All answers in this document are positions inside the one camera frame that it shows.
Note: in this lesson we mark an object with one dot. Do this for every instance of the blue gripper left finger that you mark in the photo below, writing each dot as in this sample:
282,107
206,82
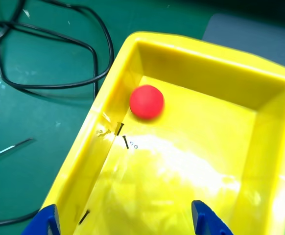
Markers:
44,225

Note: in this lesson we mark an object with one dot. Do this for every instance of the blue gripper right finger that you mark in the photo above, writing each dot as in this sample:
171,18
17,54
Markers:
206,222

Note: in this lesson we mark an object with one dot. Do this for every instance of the red ball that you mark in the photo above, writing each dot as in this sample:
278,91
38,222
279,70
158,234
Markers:
146,102

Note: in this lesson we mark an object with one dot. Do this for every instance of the yellow plastic bin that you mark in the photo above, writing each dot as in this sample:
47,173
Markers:
181,159

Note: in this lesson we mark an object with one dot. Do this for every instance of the small black screw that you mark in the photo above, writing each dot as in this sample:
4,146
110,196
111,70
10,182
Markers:
119,128
84,217
125,142

